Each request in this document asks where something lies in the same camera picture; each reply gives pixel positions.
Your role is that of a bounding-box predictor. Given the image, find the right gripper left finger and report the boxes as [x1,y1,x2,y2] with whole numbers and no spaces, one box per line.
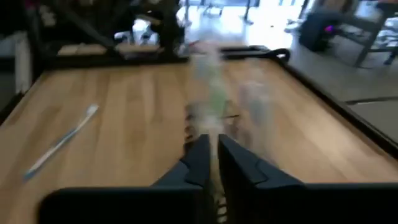
[39,133,216,224]

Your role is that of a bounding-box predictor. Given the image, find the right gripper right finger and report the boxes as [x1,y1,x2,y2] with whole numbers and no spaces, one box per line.
[217,133,398,224]

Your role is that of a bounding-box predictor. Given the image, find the blue white toothbrush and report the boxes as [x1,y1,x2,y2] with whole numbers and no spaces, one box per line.
[24,104,100,182]
[189,42,233,224]

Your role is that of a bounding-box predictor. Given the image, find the black bag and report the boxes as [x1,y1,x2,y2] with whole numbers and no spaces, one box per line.
[298,9,345,53]

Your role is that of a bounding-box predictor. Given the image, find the white panel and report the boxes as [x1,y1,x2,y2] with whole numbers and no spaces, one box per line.
[14,30,34,94]

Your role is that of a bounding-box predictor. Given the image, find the dark chair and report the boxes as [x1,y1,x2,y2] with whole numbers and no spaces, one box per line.
[341,0,398,68]

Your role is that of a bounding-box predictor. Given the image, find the black metal table frame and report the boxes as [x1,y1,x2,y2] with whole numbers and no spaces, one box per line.
[0,45,398,159]

